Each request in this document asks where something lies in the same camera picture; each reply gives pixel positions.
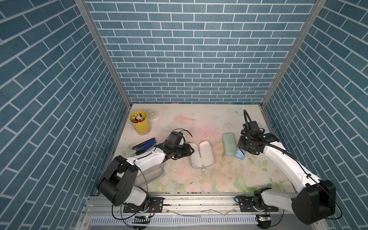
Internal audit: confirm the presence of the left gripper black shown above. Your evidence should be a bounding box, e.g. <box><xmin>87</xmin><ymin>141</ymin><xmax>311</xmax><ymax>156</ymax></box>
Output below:
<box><xmin>171</xmin><ymin>143</ymin><xmax>195</xmax><ymax>158</ymax></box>

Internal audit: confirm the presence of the mint green umbrella case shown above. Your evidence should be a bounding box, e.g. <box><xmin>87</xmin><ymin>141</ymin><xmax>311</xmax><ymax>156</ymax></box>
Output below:
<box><xmin>222</xmin><ymin>133</ymin><xmax>238</xmax><ymax>157</ymax></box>

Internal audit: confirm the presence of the blue umbrella case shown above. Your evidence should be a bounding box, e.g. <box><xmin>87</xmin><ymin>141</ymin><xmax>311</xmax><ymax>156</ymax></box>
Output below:
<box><xmin>189</xmin><ymin>141</ymin><xmax>215</xmax><ymax>173</ymax></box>

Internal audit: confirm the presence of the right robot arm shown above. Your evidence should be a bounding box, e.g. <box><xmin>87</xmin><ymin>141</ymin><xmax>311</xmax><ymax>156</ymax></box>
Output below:
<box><xmin>238</xmin><ymin>121</ymin><xmax>338</xmax><ymax>225</ymax></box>

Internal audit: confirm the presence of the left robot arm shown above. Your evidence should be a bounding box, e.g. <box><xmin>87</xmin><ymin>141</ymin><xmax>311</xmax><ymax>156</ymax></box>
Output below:
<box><xmin>96</xmin><ymin>128</ymin><xmax>195</xmax><ymax>211</ymax></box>

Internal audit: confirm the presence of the clear tape roll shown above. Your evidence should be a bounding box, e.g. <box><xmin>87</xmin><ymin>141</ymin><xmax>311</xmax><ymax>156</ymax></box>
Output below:
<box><xmin>146</xmin><ymin>108</ymin><xmax>161</xmax><ymax>120</ymax></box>

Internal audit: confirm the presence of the yellow cup with markers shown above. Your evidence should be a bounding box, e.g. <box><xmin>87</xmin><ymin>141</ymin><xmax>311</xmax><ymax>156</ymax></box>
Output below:
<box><xmin>129</xmin><ymin>110</ymin><xmax>151</xmax><ymax>135</ymax></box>

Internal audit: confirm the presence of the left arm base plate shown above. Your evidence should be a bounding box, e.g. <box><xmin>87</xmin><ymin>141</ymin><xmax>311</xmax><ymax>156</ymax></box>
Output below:
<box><xmin>123</xmin><ymin>197</ymin><xmax>164</xmax><ymax>213</ymax></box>

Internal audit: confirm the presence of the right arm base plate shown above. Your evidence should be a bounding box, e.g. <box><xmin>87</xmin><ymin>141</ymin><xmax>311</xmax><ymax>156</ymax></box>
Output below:
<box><xmin>234</xmin><ymin>195</ymin><xmax>279</xmax><ymax>212</ymax></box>

